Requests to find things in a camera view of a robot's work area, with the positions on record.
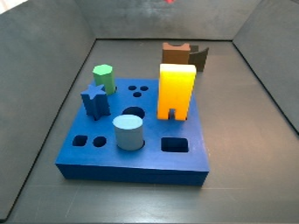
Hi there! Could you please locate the blue peg board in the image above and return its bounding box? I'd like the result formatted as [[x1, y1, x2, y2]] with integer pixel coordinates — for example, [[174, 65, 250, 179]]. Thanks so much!
[[54, 79, 209, 186]]

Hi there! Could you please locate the light blue cylinder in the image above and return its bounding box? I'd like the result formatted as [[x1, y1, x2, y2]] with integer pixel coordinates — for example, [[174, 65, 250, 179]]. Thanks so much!
[[111, 115, 144, 151]]

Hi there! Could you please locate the yellow arch block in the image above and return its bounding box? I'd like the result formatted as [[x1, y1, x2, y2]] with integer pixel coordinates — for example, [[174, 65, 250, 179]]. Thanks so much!
[[156, 64, 196, 121]]

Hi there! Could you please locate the dark blue star block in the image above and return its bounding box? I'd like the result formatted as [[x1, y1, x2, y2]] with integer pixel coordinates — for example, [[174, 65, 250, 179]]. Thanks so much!
[[79, 85, 109, 120]]

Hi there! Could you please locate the green hexagonal peg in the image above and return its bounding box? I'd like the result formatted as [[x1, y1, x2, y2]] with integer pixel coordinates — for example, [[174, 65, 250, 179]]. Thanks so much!
[[91, 64, 115, 95]]

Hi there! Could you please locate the brown arch block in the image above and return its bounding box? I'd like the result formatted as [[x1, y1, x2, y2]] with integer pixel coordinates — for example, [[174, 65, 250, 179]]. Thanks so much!
[[162, 43, 190, 64]]

